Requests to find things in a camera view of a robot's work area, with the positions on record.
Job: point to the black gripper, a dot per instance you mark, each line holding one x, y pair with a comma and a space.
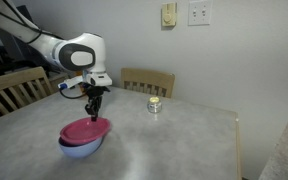
94, 100

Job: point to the beige dimmer wall switch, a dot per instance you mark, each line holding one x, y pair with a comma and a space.
169, 14

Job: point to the small silver candle tin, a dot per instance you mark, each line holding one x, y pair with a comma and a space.
154, 105

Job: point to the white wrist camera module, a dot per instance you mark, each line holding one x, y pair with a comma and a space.
94, 79

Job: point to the light blue bowl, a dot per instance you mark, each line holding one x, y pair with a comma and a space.
79, 151

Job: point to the pink plastic plate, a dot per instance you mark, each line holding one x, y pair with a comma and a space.
84, 130

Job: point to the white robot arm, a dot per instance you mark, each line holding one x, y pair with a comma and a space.
85, 53

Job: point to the beige wooden chair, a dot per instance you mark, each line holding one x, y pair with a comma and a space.
148, 81

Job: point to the white double light switch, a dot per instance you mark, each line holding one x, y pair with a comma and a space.
199, 12

